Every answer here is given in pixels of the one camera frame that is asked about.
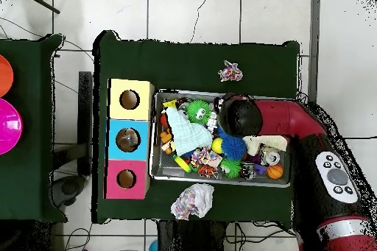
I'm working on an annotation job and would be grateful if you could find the mint green waffle cloth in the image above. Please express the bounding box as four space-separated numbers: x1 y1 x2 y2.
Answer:
166 105 214 155

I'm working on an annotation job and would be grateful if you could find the orange striped tiger toy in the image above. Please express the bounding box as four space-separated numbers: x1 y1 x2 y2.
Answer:
197 164 220 180

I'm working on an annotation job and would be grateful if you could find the cream waffle cloth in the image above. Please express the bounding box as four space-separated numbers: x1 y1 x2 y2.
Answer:
242 135 290 158

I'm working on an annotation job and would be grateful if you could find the wooden box with three holes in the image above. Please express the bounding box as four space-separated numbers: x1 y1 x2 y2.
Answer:
105 78 155 200

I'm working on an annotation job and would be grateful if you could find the green fuzzy toy with eyes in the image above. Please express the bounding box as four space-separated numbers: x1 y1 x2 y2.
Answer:
186 99 213 125

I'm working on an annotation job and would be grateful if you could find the grey robot toy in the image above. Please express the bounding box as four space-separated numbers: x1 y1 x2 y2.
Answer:
207 102 221 134

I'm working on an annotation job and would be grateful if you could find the red ball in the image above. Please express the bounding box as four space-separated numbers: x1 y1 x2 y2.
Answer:
159 113 172 130

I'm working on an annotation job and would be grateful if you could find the orange plastic building block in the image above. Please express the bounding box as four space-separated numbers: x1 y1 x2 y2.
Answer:
158 128 177 155

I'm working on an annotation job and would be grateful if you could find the yellow ball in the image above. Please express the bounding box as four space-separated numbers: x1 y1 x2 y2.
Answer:
211 138 225 155

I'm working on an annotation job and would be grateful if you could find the blue spiky ball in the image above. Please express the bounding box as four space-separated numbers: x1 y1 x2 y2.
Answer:
219 132 248 163

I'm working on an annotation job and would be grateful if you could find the crushed silver can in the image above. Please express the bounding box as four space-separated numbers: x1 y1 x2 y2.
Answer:
262 148 283 166

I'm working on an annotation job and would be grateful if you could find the small orange basketball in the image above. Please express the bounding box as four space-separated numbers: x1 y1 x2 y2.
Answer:
266 163 284 180

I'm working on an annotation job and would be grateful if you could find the side table with green cloth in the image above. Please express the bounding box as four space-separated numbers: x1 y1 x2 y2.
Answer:
0 34 66 224

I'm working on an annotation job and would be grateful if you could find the pink bowl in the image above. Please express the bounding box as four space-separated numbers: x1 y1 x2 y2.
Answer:
0 98 24 156

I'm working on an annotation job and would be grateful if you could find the orange bowl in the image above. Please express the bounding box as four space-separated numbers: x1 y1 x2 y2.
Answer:
0 54 15 99

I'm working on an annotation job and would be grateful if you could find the black rod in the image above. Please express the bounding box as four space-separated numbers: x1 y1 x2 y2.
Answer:
16 0 61 15

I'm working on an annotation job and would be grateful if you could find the wire mesh bin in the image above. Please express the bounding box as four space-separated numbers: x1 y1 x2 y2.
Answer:
149 90 297 188

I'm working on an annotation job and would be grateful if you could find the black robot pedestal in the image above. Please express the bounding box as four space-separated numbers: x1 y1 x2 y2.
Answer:
156 220 230 251

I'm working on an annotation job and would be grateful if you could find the black power cable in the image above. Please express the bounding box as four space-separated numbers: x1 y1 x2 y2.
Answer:
346 135 377 143

